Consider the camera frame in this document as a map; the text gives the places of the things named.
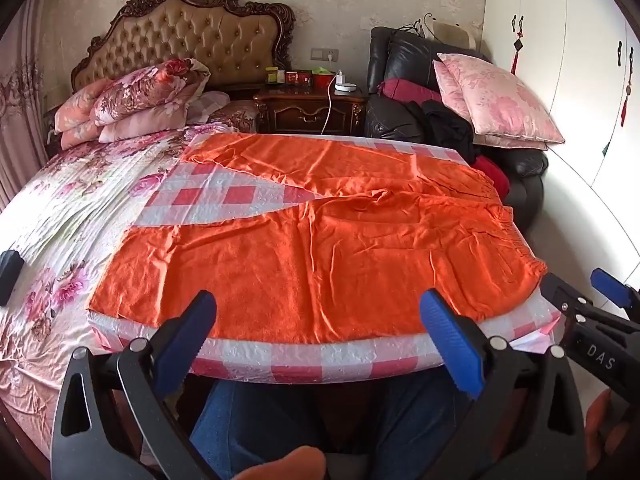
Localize red tassel ornament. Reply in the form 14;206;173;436
619;47;636;128
510;15;525;75

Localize white wardrobe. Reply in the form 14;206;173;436
482;0;640;281

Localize pink floral pillow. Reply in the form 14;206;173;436
452;65;566;145
432;52;548;151

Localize person's right hand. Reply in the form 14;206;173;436
585;388;640;480

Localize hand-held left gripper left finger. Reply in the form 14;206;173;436
50;289;218;480

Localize black clothes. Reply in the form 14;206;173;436
405;100;476;163

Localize black leather sofa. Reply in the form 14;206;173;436
364;26;548;226

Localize red white checkered plastic sheet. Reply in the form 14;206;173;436
87;130;563;386

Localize dark wooden nightstand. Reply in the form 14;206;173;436
252;82;368;137

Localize orange pants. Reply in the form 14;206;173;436
87;132;548;346

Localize pink floral bed sheet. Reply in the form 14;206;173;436
0;120;241;461

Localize red floral folded quilt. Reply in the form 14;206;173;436
91;57;212;128

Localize red cloth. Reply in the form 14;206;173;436
472;155;511;198

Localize person's legs in blue jeans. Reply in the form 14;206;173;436
190;370;481;480

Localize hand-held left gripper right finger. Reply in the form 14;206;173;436
419;288;587;480

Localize black case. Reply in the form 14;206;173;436
0;250;25;306

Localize beige plastic board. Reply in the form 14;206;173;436
432;22;476;56

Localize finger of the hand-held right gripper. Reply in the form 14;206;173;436
541;272;601;326
590;268;640;311

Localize carved tufted bed headboard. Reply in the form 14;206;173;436
70;0;297;96

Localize clothes hangers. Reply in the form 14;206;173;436
397;12;436;38

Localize person's left hand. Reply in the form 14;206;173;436
235;446;327;480

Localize checked pillow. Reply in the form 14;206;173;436
185;91;231;123

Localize maroon cushion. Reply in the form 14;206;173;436
377;77;443;106

